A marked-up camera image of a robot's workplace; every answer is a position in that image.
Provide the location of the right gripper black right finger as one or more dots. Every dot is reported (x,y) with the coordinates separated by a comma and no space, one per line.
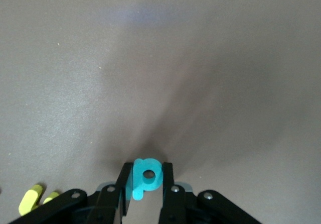
(168,183)

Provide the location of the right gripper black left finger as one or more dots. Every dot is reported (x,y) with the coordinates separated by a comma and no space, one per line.
(125,183)

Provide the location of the teal foam letter p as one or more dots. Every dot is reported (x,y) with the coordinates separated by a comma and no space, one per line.
(140,186)

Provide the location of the brown table cover mat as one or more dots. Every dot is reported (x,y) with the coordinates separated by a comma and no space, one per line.
(160,58)

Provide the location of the yellow foam letter u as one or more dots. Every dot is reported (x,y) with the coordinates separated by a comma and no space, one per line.
(30,200)

